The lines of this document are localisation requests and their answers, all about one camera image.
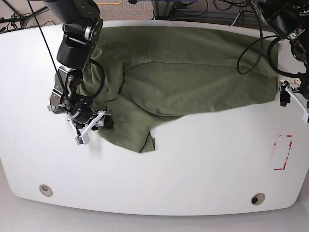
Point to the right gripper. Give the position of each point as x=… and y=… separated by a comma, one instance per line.
x=82, y=123

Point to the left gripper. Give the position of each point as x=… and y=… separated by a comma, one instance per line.
x=298, y=96

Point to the olive green T-shirt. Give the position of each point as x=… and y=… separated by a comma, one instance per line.
x=153, y=75

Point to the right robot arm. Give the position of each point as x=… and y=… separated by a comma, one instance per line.
x=81, y=24

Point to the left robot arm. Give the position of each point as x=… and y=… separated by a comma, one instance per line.
x=289, y=20

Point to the red tape rectangle marking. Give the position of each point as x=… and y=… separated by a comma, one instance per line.
x=281, y=151

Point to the black tripod stand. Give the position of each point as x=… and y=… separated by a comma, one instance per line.
x=18, y=21

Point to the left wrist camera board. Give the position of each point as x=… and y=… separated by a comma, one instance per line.
x=305, y=117

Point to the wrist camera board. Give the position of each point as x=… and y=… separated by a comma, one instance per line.
x=305, y=117
x=82, y=139

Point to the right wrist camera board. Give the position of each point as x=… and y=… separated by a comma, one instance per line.
x=82, y=139

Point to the left table cable grommet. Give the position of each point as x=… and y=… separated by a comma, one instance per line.
x=46, y=190

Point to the table cable grommet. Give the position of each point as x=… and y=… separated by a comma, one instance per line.
x=258, y=199
x=46, y=190

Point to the right table cable grommet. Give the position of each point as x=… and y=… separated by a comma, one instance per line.
x=258, y=199

